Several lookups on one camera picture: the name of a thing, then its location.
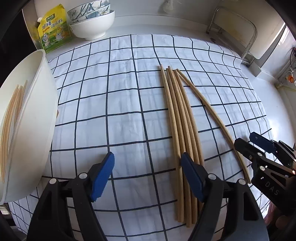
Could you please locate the person's left hand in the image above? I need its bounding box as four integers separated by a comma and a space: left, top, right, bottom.
264, 202, 295, 232

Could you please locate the white oval plastic basin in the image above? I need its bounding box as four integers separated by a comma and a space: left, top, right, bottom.
1, 50, 58, 204

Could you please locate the metal folding rack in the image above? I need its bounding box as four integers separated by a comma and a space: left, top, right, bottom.
206, 6, 258, 67

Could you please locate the large white ceramic bowl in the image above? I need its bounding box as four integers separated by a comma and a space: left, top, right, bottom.
69, 10, 115, 41

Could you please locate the yellow detergent refill pouch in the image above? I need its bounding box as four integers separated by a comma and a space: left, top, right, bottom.
38, 4, 72, 53

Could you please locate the blue patterned bowl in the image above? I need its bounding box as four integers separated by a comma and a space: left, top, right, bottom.
67, 1, 111, 24

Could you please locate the wall gas valve and hose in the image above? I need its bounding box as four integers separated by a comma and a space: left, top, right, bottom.
275, 47, 296, 88

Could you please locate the white wall pipe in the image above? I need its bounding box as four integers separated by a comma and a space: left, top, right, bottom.
163, 0, 174, 14

